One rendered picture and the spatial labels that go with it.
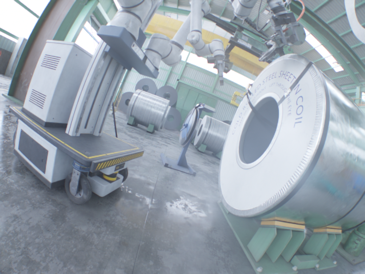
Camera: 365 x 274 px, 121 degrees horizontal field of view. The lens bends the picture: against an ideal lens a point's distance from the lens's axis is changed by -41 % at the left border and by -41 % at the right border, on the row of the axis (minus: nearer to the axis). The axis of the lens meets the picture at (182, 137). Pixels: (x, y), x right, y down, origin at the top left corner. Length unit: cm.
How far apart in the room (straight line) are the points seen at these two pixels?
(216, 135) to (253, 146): 454
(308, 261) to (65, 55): 205
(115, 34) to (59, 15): 305
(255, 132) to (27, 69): 382
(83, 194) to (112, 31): 83
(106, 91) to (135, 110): 473
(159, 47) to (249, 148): 107
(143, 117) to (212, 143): 256
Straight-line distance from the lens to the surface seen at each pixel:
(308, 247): 167
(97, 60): 107
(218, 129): 606
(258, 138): 154
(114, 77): 128
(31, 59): 383
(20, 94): 383
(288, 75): 117
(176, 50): 148
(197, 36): 123
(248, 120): 148
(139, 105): 594
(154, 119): 587
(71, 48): 112
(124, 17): 95
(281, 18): 96
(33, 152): 110
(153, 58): 131
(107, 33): 91
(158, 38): 137
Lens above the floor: 60
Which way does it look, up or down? 3 degrees down
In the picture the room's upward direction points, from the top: 21 degrees clockwise
